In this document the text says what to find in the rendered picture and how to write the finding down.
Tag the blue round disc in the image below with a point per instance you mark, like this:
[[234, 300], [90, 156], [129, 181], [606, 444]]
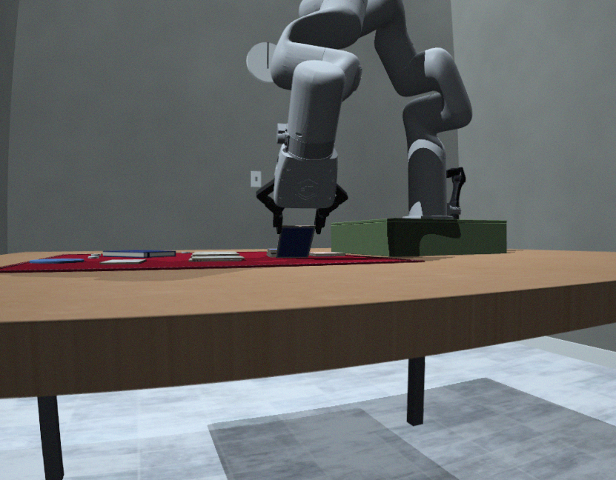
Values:
[[54, 261]]

